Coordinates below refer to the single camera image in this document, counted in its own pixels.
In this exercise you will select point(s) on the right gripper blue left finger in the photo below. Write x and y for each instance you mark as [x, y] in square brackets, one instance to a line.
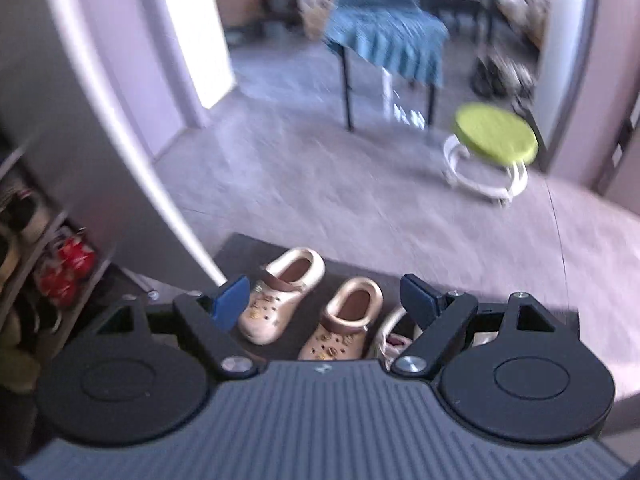
[208, 318]

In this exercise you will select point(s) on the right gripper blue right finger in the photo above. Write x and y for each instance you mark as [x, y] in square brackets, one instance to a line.
[443, 318]

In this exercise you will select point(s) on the cream nike sneaker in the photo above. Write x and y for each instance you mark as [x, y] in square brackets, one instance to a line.
[393, 337]

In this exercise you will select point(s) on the cream clog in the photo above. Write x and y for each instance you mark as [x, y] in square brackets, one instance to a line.
[284, 283]
[344, 322]

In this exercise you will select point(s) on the red sneaker right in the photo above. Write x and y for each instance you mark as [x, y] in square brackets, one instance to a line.
[76, 256]

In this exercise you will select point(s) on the red sneaker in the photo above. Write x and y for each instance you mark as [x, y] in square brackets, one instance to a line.
[76, 256]
[58, 285]

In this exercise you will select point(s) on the red sneaker left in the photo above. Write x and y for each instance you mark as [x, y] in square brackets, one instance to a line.
[58, 285]

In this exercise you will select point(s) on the shoe cabinet shelves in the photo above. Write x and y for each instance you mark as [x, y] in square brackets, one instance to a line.
[32, 225]

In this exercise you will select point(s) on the green round stool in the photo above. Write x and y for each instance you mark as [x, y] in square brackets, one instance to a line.
[501, 138]

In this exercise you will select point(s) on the yellow-green shoe on shelf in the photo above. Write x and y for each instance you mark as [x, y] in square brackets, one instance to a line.
[19, 370]

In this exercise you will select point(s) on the white cabinet door right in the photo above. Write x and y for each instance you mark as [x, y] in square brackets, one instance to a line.
[58, 106]

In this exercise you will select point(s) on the blue covered chair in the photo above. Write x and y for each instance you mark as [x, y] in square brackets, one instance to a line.
[394, 35]

